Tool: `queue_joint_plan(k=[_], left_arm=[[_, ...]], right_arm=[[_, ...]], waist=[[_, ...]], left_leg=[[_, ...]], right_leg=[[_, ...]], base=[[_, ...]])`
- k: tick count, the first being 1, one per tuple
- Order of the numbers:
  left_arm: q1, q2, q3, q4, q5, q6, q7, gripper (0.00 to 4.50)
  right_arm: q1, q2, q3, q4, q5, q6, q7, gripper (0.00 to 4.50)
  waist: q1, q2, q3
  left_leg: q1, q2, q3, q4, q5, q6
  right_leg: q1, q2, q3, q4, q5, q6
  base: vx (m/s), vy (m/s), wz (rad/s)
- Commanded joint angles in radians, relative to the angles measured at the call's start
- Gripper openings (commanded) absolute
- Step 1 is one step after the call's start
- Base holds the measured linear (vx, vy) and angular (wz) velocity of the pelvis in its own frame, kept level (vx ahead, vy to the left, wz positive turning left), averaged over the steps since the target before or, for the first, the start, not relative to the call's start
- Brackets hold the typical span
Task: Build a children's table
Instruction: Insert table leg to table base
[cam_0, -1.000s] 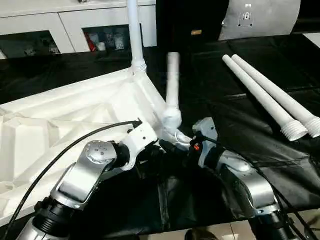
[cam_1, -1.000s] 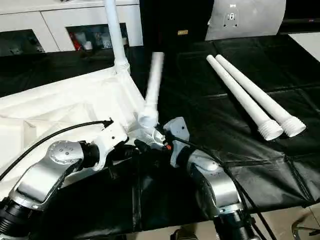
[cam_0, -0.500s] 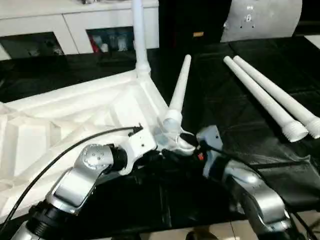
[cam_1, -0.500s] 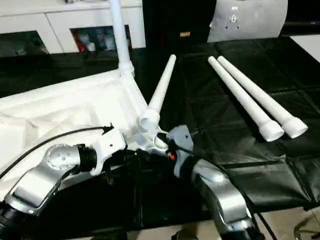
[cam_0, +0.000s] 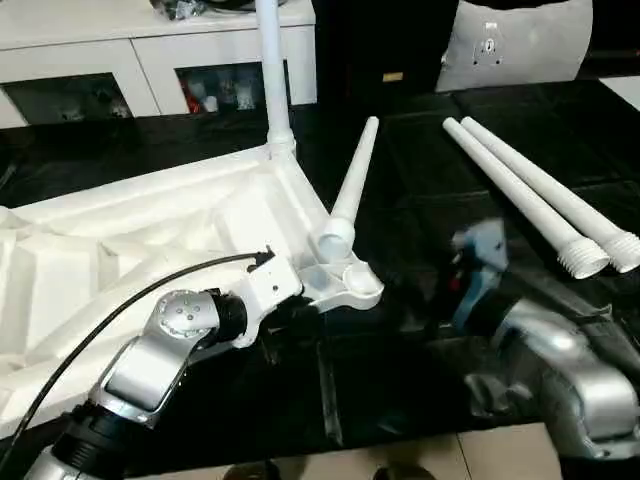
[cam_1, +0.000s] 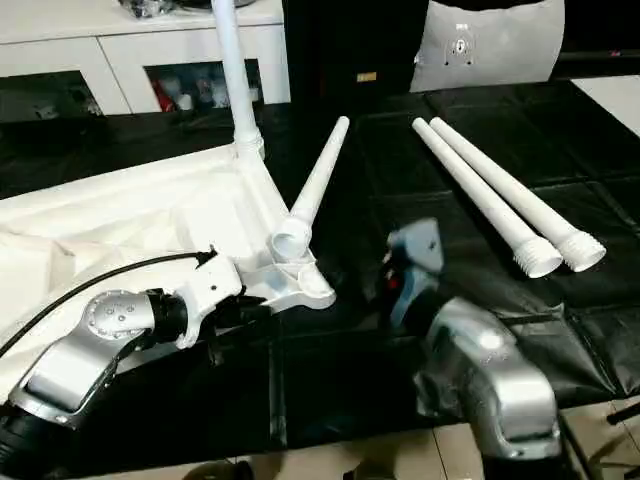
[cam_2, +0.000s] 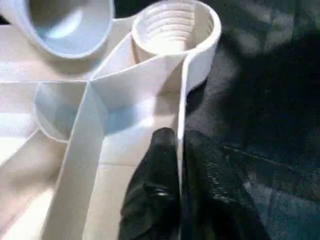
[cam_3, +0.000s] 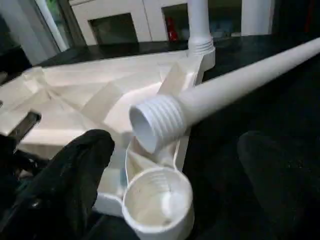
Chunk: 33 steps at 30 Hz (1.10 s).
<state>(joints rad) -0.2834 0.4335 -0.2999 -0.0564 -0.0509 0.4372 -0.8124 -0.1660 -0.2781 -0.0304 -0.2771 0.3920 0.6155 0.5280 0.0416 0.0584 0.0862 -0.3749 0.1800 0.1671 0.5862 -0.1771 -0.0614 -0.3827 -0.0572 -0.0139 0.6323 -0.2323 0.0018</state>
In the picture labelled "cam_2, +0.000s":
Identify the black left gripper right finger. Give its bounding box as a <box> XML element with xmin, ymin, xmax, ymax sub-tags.
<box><xmin>180</xmin><ymin>129</ymin><xmax>272</xmax><ymax>240</ymax></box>

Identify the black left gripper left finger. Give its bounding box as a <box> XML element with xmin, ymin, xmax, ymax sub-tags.
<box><xmin>118</xmin><ymin>127</ymin><xmax>183</xmax><ymax>240</ymax></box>

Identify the white plastic table top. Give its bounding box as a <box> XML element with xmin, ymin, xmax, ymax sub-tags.
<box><xmin>0</xmin><ymin>0</ymin><xmax>222</xmax><ymax>240</ymax></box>

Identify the white plastic table leg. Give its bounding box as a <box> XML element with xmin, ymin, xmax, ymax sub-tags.
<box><xmin>0</xmin><ymin>0</ymin><xmax>116</xmax><ymax>61</ymax></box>

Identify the black work mat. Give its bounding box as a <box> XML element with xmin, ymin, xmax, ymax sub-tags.
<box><xmin>0</xmin><ymin>0</ymin><xmax>320</xmax><ymax>240</ymax></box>

